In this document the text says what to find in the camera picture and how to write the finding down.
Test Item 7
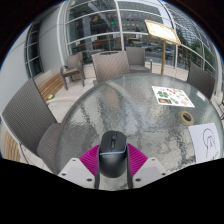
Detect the grey wicker chair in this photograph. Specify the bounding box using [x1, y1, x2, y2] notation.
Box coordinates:
[1, 77, 64, 175]
[125, 46, 154, 74]
[186, 62, 216, 101]
[59, 52, 86, 91]
[91, 50, 132, 86]

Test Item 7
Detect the laminated picture menu card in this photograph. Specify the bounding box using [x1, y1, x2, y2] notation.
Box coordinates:
[151, 85, 196, 109]

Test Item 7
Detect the brass table centre ring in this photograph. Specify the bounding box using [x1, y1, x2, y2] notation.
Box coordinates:
[178, 110, 195, 125]

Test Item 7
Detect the curved wooden slat bench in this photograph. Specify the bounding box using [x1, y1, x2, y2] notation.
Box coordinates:
[0, 71, 65, 163]

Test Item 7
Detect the gold menu display stand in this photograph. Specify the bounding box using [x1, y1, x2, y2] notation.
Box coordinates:
[144, 19, 182, 76]

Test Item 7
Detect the black computer mouse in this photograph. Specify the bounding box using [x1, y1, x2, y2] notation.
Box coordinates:
[98, 130, 129, 179]

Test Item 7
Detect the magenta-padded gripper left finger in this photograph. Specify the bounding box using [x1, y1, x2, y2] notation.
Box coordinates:
[58, 144, 101, 190]

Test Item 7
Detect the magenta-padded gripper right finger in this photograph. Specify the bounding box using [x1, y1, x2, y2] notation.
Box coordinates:
[126, 143, 167, 190]

